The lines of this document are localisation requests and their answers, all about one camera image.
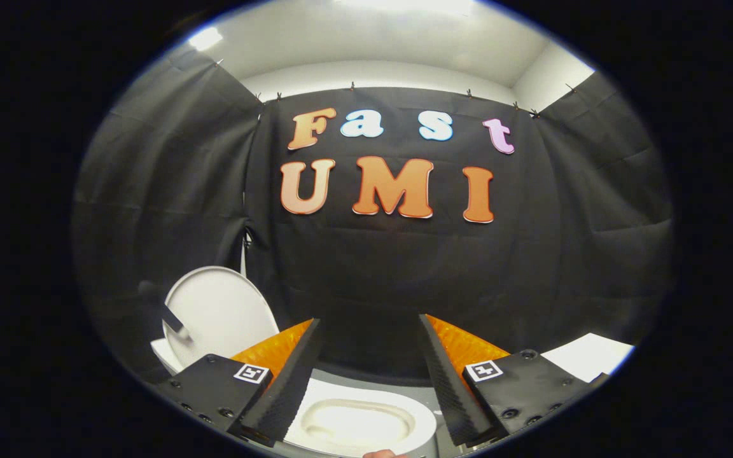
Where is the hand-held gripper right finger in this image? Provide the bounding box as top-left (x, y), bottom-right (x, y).
top-left (419, 313), bottom-right (609, 447)

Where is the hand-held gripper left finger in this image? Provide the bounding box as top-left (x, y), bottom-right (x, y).
top-left (155, 318), bottom-right (324, 448)

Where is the white toilet seat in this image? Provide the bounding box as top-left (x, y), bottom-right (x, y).
top-left (283, 378), bottom-right (438, 457)

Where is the black lid pull tab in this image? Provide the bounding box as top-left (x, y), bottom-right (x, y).
top-left (162, 304), bottom-right (191, 340)

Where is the black backdrop cloth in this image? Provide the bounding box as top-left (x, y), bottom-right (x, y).
top-left (73, 45), bottom-right (674, 408)

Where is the white drawer cabinet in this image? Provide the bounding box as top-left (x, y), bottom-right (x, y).
top-left (541, 333), bottom-right (634, 384)

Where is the small ceiling light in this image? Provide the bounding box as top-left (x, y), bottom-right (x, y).
top-left (188, 27), bottom-right (224, 52)

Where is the large ceiling light panel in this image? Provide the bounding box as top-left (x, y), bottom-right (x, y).
top-left (335, 0), bottom-right (475, 17)

